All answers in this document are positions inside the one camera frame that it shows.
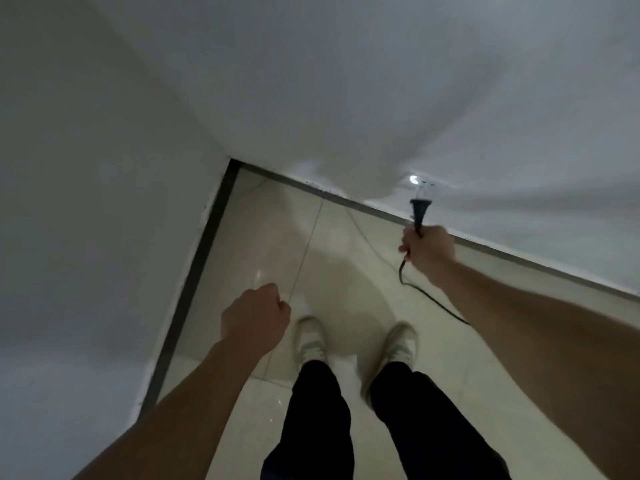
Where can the person's white right shoe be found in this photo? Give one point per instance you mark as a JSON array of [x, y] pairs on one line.
[[397, 347]]

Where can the person's right fingers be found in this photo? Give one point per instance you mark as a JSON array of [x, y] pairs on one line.
[[407, 243]]

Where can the person's white shoe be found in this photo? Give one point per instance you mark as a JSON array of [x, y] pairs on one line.
[[310, 342], [397, 347]]

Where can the person's black trousers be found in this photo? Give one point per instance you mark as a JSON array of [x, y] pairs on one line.
[[370, 424]]

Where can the person's white left shoe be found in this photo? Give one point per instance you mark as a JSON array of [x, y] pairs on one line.
[[310, 342]]

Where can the person's right forearm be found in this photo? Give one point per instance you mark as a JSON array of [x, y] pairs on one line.
[[545, 354]]

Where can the person's right hand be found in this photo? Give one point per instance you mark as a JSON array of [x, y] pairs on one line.
[[432, 254]]

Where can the dark grey skirting board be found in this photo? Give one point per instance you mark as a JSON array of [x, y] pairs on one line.
[[210, 254]]

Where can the person's left fingers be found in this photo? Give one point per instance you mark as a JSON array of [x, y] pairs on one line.
[[281, 307]]

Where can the white wall socket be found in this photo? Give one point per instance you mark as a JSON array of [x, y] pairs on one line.
[[425, 183]]

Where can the person's left hand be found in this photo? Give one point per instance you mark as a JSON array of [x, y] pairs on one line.
[[252, 317]]

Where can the person's left forearm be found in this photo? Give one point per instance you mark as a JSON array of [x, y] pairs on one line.
[[175, 414]]

